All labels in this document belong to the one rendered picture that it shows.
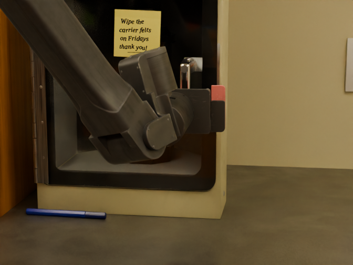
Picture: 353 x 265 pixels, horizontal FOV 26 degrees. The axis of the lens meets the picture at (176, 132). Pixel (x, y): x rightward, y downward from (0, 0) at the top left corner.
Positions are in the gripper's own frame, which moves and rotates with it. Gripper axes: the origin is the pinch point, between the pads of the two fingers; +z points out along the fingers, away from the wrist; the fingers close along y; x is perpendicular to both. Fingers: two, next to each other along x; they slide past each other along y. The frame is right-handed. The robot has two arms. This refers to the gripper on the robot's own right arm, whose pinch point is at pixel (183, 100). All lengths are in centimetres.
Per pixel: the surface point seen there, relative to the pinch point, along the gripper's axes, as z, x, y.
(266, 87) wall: 49, 5, -11
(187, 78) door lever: 0.5, -3.5, -0.7
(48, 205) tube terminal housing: 6.3, 19.9, 24.8
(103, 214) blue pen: 3.1, 20.2, 14.2
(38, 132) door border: 5.4, 6.8, 25.5
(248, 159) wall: 49, 22, -8
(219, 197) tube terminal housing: 6.1, 17.4, -5.1
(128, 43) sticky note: 5.6, -8.2, 9.6
